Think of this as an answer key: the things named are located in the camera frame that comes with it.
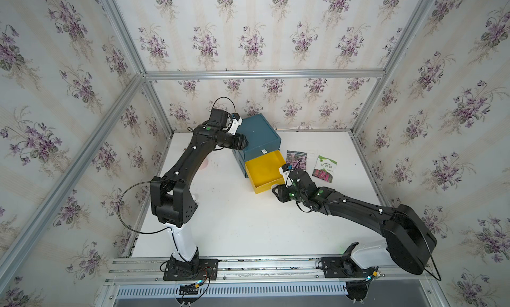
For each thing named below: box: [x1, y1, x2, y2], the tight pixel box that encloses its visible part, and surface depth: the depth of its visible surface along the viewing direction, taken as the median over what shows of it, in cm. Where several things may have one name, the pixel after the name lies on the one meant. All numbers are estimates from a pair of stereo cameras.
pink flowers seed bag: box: [286, 150, 308, 171], surface depth 109 cm
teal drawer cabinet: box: [232, 112, 282, 179], surface depth 91 cm
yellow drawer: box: [245, 149, 287, 195], surface depth 93 cm
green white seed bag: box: [312, 154, 338, 184], surface depth 104 cm
